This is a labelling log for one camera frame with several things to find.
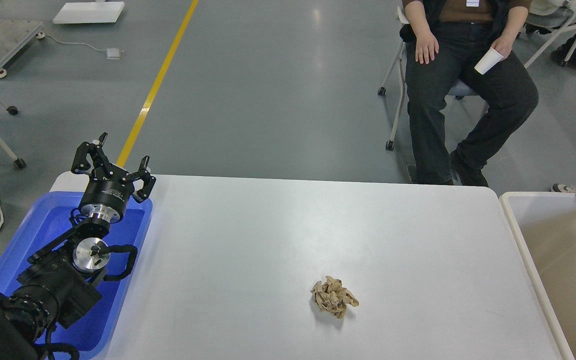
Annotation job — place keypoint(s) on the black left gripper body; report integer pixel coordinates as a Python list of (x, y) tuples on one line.
[(106, 197)]

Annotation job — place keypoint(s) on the blue plastic tray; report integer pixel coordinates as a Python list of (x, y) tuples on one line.
[(47, 219)]

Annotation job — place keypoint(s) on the white paper cup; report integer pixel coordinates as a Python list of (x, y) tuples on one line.
[(488, 61)]

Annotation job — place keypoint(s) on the crumpled brown paper ball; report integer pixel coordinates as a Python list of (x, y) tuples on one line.
[(331, 296)]

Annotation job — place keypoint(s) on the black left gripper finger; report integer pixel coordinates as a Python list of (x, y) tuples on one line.
[(90, 159), (140, 183)]

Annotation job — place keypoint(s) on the sneaker at right edge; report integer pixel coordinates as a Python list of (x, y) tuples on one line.
[(563, 188)]

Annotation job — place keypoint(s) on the white power adapter with cable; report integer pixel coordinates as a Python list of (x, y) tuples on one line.
[(111, 53)]

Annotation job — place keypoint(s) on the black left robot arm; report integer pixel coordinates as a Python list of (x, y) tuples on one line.
[(60, 285)]

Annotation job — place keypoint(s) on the beige plastic bin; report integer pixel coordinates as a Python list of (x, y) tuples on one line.
[(544, 227)]

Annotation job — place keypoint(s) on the white flat board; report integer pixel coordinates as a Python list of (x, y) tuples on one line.
[(92, 12)]

